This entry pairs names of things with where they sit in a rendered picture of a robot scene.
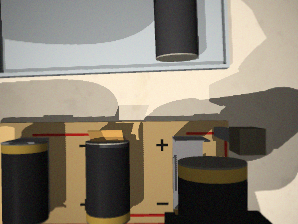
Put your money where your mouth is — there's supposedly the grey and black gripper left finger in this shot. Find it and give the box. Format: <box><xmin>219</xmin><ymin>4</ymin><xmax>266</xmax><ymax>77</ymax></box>
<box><xmin>164</xmin><ymin>212</ymin><xmax>181</xmax><ymax>224</ymax></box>

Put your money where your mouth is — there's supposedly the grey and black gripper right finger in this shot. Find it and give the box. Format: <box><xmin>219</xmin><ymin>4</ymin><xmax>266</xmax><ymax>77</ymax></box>
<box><xmin>248</xmin><ymin>211</ymin><xmax>272</xmax><ymax>224</ymax></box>

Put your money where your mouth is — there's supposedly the tan battery board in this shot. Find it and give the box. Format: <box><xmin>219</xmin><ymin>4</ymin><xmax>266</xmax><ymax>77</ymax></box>
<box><xmin>0</xmin><ymin>120</ymin><xmax>266</xmax><ymax>224</ymax></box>

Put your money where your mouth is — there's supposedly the black battery with gold end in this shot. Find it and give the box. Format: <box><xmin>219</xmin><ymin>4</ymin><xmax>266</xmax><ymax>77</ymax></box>
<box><xmin>178</xmin><ymin>156</ymin><xmax>248</xmax><ymax>224</ymax></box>
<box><xmin>1</xmin><ymin>140</ymin><xmax>49</xmax><ymax>224</ymax></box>
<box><xmin>85</xmin><ymin>140</ymin><xmax>130</xmax><ymax>224</ymax></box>
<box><xmin>154</xmin><ymin>0</ymin><xmax>198</xmax><ymax>62</ymax></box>

